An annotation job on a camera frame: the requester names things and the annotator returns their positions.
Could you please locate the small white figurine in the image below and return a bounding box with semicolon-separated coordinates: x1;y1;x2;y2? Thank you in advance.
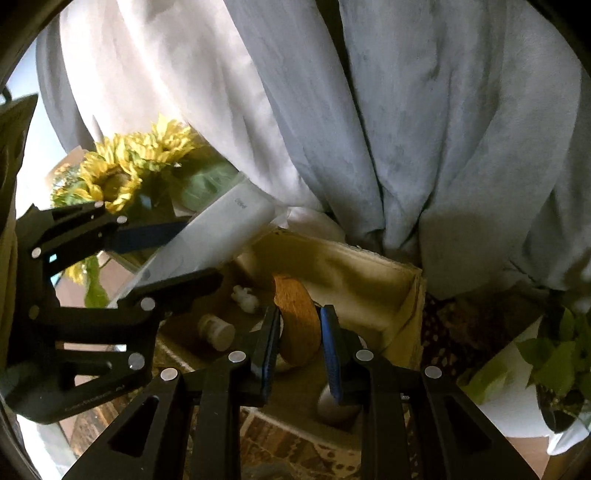
231;285;259;315

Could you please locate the cream white curtain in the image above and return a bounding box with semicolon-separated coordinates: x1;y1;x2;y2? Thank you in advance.
60;0;347;241

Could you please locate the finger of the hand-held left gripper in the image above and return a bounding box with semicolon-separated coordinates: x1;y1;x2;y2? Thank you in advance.
16;200;191;296
32;269;225;379

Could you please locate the yellow sunflower bouquet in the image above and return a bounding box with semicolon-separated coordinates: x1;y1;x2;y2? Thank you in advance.
50;113;241;310

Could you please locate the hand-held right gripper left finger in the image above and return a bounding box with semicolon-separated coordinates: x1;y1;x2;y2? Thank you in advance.
62;305;283;480

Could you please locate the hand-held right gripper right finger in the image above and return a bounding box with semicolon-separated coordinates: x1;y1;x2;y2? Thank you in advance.
320;305;541;480

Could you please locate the white potted green plant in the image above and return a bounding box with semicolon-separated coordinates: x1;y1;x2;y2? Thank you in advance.
462;318;591;455

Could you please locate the narrow grey curtain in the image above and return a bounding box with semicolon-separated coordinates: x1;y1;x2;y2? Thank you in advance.
36;28;93;153

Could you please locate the patterned brown tablecloth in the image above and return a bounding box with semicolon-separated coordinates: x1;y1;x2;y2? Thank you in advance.
74;291;546;480

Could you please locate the brown cardboard box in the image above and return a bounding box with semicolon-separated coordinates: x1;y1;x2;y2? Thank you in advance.
154;228;428;455

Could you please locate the wide grey curtain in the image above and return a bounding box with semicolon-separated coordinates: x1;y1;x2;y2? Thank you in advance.
222;0;591;301

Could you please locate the white remote control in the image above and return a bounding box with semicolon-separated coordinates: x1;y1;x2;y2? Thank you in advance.
111;180;278;305

